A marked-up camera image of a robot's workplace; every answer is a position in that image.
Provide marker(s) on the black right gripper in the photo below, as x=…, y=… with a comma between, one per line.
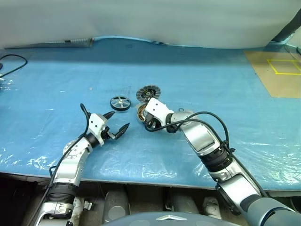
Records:
x=152, y=123

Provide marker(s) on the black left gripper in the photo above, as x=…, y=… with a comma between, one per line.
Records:
x=107, y=134

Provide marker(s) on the motor housing with copper windings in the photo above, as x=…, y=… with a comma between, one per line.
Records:
x=140, y=113

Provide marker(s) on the silver spoked rotor black rim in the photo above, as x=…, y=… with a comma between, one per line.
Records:
x=120, y=102

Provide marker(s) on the grey finned motor lid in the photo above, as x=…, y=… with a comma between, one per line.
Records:
x=142, y=94

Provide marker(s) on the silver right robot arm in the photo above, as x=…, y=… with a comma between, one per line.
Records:
x=200, y=136

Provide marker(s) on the blue table cover sheet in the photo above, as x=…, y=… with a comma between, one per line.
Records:
x=188, y=70

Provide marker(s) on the grey rounded cylinder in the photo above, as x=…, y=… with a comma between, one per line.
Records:
x=116, y=202
x=183, y=202

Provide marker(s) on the grey robot torso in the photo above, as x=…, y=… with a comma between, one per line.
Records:
x=164, y=219

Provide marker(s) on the white cloth backdrop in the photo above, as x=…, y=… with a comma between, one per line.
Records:
x=141, y=18

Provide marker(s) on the brown cardboard sheet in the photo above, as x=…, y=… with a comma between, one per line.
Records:
x=263, y=77

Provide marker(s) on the yellow tape square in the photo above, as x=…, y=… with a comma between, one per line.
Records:
x=289, y=74

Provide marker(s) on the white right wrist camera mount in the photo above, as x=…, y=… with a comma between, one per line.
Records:
x=157, y=108

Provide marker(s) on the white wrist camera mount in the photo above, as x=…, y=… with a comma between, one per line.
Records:
x=95, y=122
x=157, y=108

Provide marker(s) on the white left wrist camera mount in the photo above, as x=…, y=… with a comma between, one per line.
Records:
x=95, y=122

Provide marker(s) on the dark slanted post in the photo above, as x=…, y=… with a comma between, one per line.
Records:
x=285, y=28

